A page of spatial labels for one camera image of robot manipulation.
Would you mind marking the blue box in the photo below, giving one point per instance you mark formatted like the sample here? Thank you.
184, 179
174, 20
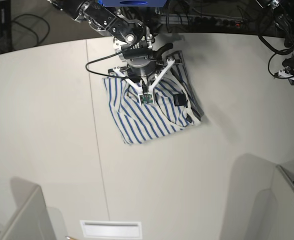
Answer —
132, 3

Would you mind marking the blue white striped T-shirt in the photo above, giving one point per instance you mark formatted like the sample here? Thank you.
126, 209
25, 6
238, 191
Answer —
175, 107

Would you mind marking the grey partition image-right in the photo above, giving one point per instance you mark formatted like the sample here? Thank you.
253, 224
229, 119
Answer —
260, 203

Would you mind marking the grey partition image-left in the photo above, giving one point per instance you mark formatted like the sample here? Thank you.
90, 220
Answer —
23, 211

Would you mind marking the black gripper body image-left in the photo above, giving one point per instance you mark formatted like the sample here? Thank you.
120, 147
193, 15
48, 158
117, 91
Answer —
141, 60

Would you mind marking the black computer tower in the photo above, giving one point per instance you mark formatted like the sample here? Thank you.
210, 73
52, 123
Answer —
5, 24

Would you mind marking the white table cable grommet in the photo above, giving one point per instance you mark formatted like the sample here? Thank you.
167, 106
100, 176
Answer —
118, 230

